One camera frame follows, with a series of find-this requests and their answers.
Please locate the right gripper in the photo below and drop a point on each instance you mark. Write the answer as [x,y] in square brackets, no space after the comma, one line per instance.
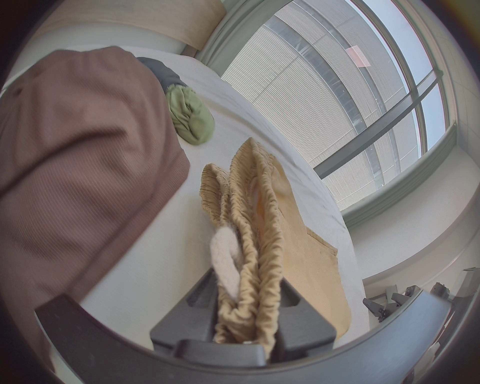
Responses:
[388,309]

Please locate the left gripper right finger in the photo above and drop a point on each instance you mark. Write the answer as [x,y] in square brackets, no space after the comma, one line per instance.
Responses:
[303,333]

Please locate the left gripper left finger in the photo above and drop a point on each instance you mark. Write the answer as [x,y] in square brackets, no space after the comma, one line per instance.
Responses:
[180,322]

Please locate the tan shorts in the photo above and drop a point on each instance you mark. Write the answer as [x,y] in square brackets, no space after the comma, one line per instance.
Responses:
[247,225]

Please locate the bed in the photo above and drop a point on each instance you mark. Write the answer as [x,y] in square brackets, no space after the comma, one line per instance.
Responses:
[240,123]

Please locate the grey-green curtain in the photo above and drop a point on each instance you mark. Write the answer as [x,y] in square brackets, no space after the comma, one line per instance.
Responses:
[412,187]
[225,33]

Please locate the window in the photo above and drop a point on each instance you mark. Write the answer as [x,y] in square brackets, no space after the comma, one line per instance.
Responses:
[375,144]

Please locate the brown garment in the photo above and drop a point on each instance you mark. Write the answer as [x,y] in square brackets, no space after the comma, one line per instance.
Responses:
[75,150]

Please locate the green garment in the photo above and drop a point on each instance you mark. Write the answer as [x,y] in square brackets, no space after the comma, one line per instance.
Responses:
[191,116]

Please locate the black garment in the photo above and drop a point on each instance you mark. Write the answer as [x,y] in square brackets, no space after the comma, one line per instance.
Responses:
[161,71]

